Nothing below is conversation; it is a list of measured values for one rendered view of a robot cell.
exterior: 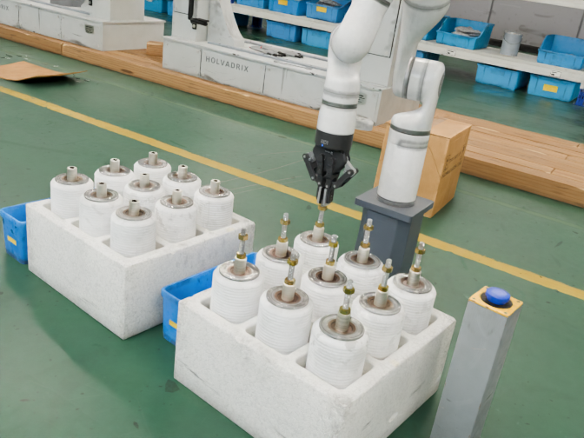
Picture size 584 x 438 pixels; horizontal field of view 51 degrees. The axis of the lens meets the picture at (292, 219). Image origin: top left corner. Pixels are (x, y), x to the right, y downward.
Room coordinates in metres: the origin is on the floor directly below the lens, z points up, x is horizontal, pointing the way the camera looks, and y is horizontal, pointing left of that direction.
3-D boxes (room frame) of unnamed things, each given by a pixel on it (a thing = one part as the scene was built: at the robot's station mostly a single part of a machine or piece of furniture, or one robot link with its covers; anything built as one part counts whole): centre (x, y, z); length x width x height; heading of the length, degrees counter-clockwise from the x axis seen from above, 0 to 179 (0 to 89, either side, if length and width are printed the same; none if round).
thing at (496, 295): (0.92, -0.36, 0.32); 0.04 x 0.04 x 0.02
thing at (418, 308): (1.05, -0.25, 0.16); 0.10 x 0.10 x 0.18
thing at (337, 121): (1.21, -0.07, 0.52); 0.11 x 0.09 x 0.06; 144
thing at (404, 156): (1.38, -0.24, 0.39); 0.09 x 0.09 x 0.17; 60
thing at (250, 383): (1.03, -0.08, 0.09); 0.39 x 0.39 x 0.18; 53
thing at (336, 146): (1.20, -0.06, 0.45); 0.08 x 0.08 x 0.09
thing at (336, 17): (6.46, -0.12, 0.36); 0.50 x 0.38 x 0.21; 151
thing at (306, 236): (1.20, -0.06, 0.25); 0.08 x 0.08 x 0.01
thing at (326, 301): (1.03, -0.08, 0.16); 0.10 x 0.10 x 0.18
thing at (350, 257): (1.12, -0.15, 0.25); 0.08 x 0.08 x 0.01
